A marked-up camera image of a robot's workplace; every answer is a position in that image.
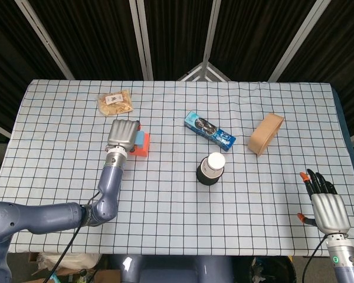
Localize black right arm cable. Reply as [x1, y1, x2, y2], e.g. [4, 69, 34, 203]
[300, 235, 328, 283]

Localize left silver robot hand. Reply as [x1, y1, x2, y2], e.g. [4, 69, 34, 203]
[106, 119, 142, 153]

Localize white plastic bag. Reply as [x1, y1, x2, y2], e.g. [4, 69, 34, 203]
[38, 252, 103, 271]

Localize grey robot torso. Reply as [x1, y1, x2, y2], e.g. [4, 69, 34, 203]
[119, 255, 235, 283]

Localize white paper cup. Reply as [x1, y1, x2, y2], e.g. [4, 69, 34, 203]
[199, 152, 227, 179]

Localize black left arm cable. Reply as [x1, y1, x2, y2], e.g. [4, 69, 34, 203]
[42, 191, 101, 283]

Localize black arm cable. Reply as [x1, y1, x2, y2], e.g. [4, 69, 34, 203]
[300, 235, 328, 283]
[42, 191, 101, 283]

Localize brown paper bowl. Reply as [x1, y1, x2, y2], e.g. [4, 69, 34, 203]
[247, 113, 285, 156]

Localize black mesh pen holder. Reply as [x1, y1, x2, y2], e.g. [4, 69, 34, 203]
[195, 159, 225, 186]

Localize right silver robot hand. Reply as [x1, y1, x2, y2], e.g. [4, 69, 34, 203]
[297, 169, 351, 235]

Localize orange foam cube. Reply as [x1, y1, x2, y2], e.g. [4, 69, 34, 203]
[128, 132, 151, 157]

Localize white metal screen foot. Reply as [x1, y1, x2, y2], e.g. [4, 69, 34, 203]
[176, 61, 231, 82]

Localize black trash bin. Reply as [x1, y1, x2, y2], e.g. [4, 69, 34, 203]
[249, 256, 297, 283]

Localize clear snack bag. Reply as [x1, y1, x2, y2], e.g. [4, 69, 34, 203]
[97, 90, 135, 116]

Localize black folding screen white frame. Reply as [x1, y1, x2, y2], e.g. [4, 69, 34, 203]
[0, 0, 354, 148]

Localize brown cardboard box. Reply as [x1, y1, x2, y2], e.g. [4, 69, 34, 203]
[26, 252, 122, 283]

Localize checkered light blue tablecloth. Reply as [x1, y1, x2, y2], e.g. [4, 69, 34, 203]
[0, 78, 354, 257]

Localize blue cookie box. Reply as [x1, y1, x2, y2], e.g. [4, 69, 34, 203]
[184, 110, 237, 152]

